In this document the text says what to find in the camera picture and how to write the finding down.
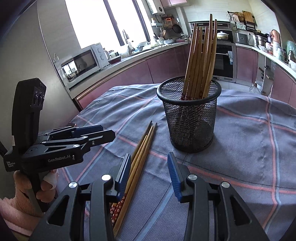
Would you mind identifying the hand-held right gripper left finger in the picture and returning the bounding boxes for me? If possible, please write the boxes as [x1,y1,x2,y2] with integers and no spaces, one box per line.
[29,153,132,241]

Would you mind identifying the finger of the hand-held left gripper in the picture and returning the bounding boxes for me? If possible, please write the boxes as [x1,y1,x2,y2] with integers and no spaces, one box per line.
[38,125,103,139]
[23,130,115,154]

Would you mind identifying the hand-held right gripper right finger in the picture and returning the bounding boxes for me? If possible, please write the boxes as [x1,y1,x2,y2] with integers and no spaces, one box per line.
[167,152,270,241]

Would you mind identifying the wooden chopstick patterned handle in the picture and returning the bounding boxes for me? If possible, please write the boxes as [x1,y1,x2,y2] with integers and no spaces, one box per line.
[112,122,158,237]
[110,120,153,215]
[111,125,155,226]

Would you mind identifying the black mesh utensil holder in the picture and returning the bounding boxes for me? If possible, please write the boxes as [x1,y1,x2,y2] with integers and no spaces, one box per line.
[157,77,222,153]

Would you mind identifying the bundle of wooden chopsticks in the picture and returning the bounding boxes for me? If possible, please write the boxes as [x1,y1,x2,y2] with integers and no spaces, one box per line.
[181,13,218,102]

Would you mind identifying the person's left hand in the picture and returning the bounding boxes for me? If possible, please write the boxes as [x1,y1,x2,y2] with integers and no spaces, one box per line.
[13,168,58,209]

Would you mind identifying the white microwave oven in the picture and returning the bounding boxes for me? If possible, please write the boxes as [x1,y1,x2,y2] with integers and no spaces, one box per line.
[60,44,109,89]

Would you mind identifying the blue plaid tablecloth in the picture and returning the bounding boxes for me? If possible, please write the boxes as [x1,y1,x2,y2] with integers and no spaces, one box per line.
[59,83,296,241]

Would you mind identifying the pink kitchen base cabinets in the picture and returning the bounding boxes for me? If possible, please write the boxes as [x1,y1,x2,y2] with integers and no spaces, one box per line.
[236,45,296,105]
[69,40,192,112]

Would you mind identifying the large kitchen window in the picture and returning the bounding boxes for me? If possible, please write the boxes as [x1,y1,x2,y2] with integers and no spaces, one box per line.
[65,0,154,49]

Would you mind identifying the black integrated stove oven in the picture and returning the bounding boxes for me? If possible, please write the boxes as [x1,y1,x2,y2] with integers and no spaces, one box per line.
[188,21,237,83]

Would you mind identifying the steel pressure cooker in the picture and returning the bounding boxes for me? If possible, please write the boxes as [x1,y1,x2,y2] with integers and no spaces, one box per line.
[254,35,270,48]

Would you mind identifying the green plastic bag bundle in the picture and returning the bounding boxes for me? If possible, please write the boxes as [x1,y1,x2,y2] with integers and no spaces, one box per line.
[287,40,296,63]

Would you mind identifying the pink electric kettle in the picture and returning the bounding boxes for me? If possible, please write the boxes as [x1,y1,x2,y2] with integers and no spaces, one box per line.
[270,29,281,43]

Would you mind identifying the white wall water heater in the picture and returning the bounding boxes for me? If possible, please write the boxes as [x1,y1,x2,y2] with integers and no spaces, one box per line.
[146,0,165,14]

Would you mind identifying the pink wall cabinet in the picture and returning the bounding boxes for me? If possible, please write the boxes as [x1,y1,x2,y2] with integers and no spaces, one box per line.
[161,0,188,8]

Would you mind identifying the black wall storage rack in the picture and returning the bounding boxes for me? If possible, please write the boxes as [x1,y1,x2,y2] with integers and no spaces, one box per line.
[228,10,257,32]

